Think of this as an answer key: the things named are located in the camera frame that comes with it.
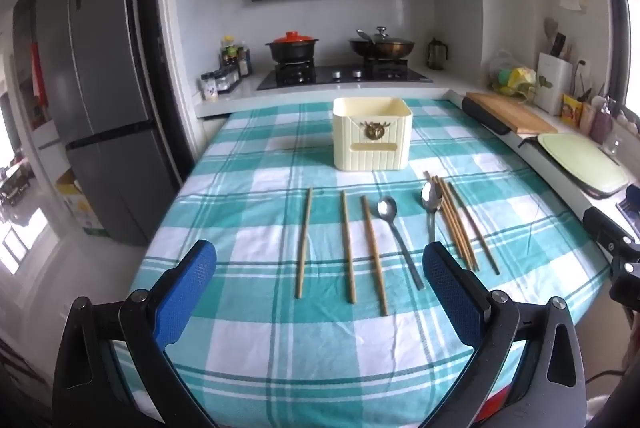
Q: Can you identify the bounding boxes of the plastic bag with produce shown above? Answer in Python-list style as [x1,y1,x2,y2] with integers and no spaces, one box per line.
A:
[487,49,541,101]

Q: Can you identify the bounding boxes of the cream utensil holder box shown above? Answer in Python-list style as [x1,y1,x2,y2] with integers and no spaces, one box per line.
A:
[332,96,415,172]

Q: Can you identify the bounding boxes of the row of spice jars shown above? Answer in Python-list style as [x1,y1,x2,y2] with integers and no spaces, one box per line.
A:
[200,66,242,101]

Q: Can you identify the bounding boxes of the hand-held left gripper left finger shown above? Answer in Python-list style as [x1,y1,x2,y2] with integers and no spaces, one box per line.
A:
[52,239,218,428]

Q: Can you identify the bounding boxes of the teal white plaid tablecloth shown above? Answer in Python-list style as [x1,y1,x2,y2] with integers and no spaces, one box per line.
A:
[127,98,613,428]

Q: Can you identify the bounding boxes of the yellow snack packet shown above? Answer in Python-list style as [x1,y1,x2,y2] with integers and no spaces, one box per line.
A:
[560,94,584,127]

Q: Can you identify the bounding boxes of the cardboard box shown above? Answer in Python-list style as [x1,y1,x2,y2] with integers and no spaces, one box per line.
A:
[55,172,112,237]

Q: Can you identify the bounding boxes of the dark sauce bottle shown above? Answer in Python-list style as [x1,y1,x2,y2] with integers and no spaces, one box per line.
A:
[237,41,253,78]

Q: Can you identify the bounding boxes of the grey refrigerator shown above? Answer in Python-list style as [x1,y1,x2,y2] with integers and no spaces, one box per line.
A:
[35,0,183,249]

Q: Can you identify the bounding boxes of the light green cutting board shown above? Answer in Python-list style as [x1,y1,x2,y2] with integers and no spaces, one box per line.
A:
[537,133,630,199]

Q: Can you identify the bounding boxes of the wok with glass lid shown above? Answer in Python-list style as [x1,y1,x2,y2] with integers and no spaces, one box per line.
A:
[348,26,417,61]

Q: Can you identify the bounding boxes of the white knife block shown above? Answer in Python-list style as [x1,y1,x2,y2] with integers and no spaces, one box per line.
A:
[536,52,573,116]

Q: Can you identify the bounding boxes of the black pot with red lid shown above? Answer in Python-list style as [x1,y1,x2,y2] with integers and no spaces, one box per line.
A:
[265,32,317,64]

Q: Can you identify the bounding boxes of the window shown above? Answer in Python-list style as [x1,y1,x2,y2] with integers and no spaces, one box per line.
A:
[607,0,640,109]

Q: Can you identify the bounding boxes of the wooden cutting board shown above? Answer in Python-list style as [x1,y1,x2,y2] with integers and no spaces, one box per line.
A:
[465,92,558,136]

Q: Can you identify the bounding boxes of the black gas cooktop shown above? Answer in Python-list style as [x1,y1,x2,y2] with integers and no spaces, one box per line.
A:
[256,64,433,91]

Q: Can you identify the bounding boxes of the glass french press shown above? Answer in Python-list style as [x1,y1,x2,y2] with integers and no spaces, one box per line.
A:
[426,38,449,71]

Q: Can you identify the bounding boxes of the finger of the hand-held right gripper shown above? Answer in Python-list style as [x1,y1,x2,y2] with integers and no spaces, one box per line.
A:
[616,184,640,215]
[582,206,640,253]

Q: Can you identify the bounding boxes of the steel spoon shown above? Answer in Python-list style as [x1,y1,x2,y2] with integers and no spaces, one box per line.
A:
[376,196,426,291]
[420,181,444,245]

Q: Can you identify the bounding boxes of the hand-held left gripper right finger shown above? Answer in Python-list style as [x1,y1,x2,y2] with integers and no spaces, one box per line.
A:
[422,242,586,428]

